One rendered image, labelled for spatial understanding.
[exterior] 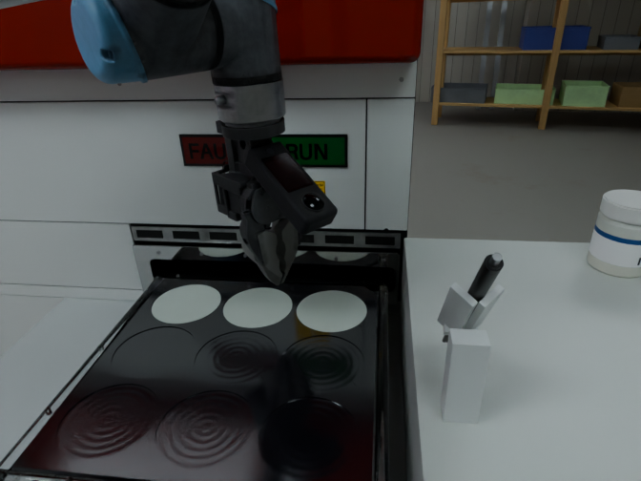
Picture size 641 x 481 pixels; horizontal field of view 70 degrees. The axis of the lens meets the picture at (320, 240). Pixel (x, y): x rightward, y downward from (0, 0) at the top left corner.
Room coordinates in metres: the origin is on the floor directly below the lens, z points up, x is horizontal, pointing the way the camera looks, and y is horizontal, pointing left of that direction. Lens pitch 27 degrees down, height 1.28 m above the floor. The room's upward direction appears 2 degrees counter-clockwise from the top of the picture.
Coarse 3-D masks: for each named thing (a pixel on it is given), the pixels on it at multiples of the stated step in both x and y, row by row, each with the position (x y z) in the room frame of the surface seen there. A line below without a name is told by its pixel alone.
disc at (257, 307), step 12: (252, 288) 0.60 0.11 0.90; (264, 288) 0.60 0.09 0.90; (228, 300) 0.57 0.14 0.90; (240, 300) 0.57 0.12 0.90; (252, 300) 0.57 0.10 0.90; (264, 300) 0.57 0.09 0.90; (276, 300) 0.56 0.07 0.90; (288, 300) 0.56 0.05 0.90; (228, 312) 0.54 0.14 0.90; (240, 312) 0.54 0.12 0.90; (252, 312) 0.54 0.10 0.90; (264, 312) 0.53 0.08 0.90; (276, 312) 0.53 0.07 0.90; (288, 312) 0.53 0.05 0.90; (240, 324) 0.51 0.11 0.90; (252, 324) 0.51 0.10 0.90; (264, 324) 0.51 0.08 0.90
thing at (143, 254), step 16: (144, 256) 0.68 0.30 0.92; (160, 256) 0.67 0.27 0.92; (176, 256) 0.67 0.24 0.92; (192, 256) 0.66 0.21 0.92; (208, 256) 0.66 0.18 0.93; (224, 256) 0.66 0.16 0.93; (240, 256) 0.65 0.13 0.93; (304, 256) 0.64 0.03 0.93; (320, 256) 0.63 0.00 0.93; (336, 256) 0.63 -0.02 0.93; (352, 256) 0.63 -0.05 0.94; (368, 256) 0.62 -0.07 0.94; (384, 256) 0.62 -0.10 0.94; (144, 272) 0.68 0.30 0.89; (144, 288) 0.68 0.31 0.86; (368, 288) 0.63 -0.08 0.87
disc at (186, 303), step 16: (176, 288) 0.61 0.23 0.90; (192, 288) 0.60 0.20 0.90; (208, 288) 0.60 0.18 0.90; (160, 304) 0.56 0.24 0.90; (176, 304) 0.56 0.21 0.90; (192, 304) 0.56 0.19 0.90; (208, 304) 0.56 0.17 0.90; (160, 320) 0.53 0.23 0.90; (176, 320) 0.52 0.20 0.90; (192, 320) 0.52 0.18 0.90
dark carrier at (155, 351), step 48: (240, 288) 0.60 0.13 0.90; (288, 288) 0.59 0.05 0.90; (336, 288) 0.59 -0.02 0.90; (144, 336) 0.49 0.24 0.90; (192, 336) 0.49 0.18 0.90; (240, 336) 0.48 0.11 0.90; (288, 336) 0.48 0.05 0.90; (336, 336) 0.48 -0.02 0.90; (96, 384) 0.40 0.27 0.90; (144, 384) 0.40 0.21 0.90; (192, 384) 0.40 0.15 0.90; (240, 384) 0.40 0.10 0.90; (288, 384) 0.39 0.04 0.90; (336, 384) 0.39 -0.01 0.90; (48, 432) 0.34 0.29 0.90; (96, 432) 0.34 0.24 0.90; (144, 432) 0.33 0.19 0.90; (192, 432) 0.33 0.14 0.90; (240, 432) 0.33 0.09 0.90; (288, 432) 0.33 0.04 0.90; (336, 432) 0.32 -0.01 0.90; (144, 480) 0.28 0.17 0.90; (192, 480) 0.28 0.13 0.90; (240, 480) 0.28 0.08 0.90; (288, 480) 0.27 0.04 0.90; (336, 480) 0.27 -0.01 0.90
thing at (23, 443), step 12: (156, 276) 0.64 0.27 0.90; (144, 300) 0.58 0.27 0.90; (132, 312) 0.54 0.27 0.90; (120, 324) 0.51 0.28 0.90; (108, 336) 0.49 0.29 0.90; (96, 348) 0.46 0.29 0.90; (96, 360) 0.45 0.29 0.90; (84, 372) 0.42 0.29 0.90; (72, 384) 0.40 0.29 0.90; (60, 396) 0.38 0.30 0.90; (36, 420) 0.35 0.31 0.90; (48, 420) 0.35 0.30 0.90; (36, 432) 0.34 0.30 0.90; (24, 444) 0.32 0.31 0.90; (12, 456) 0.31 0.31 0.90; (0, 468) 0.29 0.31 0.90
